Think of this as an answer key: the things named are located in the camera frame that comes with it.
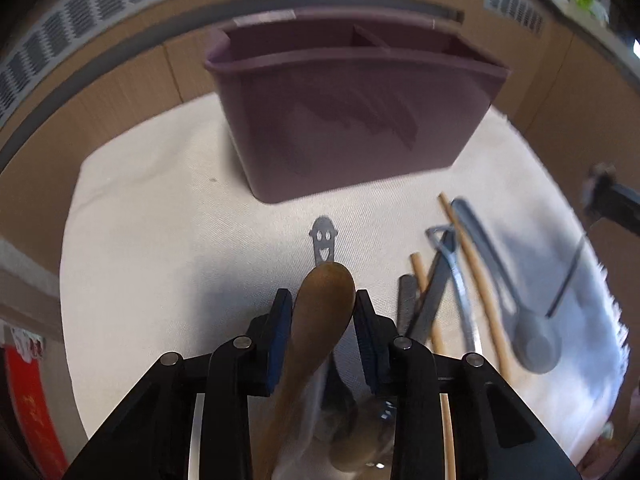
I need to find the wooden chopstick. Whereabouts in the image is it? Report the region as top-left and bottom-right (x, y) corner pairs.
(410, 252), (456, 479)
(438, 192), (514, 384)

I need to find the brown wooden spoon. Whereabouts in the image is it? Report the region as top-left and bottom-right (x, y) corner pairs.
(253, 262), (355, 479)

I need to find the grey blue plastic spoon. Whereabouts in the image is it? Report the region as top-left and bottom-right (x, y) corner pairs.
(451, 197), (562, 375)

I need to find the white cloth mat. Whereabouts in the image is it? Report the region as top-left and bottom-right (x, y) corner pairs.
(60, 94), (629, 479)

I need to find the small grey ventilation grille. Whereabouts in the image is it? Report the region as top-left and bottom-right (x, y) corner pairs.
(484, 0), (544, 36)

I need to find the red banner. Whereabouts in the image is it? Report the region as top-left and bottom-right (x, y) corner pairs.
(1, 323), (68, 479)

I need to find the maroon utensil holder box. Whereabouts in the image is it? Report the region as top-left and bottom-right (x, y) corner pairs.
(205, 8), (509, 204)

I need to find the triangle-handle steel spoon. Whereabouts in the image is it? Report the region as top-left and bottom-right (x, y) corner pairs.
(425, 224), (483, 354)

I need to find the black-handled brown spoon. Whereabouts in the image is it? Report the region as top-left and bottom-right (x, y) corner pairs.
(396, 254), (451, 344)

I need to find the smiley-handle black metal spoon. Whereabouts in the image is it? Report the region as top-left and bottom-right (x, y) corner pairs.
(309, 216), (338, 266)

